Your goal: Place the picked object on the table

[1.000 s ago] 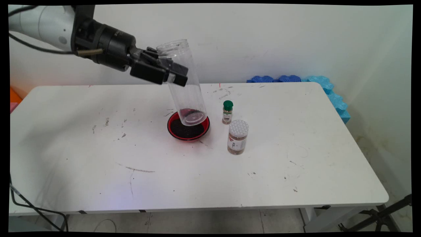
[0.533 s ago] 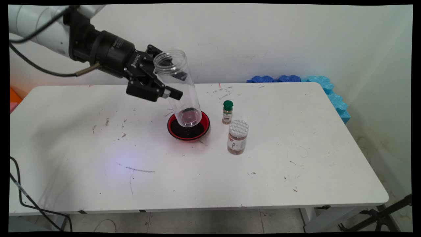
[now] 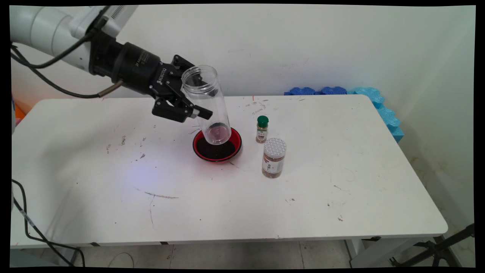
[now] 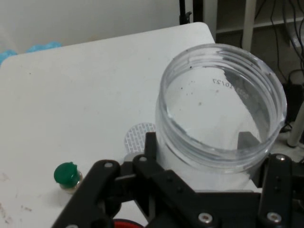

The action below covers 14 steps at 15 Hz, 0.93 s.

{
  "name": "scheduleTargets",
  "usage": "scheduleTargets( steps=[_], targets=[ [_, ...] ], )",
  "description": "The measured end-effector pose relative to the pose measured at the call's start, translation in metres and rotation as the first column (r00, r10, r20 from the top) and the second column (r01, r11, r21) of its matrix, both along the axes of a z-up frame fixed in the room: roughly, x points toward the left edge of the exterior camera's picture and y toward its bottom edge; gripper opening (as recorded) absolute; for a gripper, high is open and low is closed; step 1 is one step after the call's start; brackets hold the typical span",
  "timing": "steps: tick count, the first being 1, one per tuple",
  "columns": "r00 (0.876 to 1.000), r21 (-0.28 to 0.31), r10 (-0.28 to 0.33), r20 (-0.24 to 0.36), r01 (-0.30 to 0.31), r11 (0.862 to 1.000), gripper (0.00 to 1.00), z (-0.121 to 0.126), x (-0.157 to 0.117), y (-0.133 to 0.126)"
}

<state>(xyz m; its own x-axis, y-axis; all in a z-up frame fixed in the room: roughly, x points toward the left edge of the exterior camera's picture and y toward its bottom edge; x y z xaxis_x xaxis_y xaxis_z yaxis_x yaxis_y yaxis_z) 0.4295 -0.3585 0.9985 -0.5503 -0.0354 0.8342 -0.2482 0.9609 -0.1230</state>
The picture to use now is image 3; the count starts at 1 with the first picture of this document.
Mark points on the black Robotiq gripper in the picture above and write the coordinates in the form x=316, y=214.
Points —
x=136, y=68

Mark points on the clear plastic jar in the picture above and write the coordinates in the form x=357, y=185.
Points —
x=216, y=121

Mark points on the red bowl with black seeds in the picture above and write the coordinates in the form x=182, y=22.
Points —
x=212, y=153

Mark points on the small green-capped spice bottle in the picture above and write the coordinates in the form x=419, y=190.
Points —
x=262, y=131

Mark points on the white-lidded spice jar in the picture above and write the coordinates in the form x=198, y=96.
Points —
x=273, y=159

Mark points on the dark blue foam mat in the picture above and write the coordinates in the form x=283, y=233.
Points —
x=301, y=91
x=333, y=90

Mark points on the orange box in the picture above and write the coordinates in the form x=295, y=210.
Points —
x=19, y=113

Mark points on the white table leg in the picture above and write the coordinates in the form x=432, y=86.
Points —
x=379, y=252
x=68, y=256

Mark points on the light blue foam mat stack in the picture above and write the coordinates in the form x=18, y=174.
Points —
x=386, y=115

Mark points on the black tripod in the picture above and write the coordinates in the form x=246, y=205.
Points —
x=439, y=248

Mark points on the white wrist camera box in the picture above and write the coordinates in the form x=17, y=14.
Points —
x=113, y=17

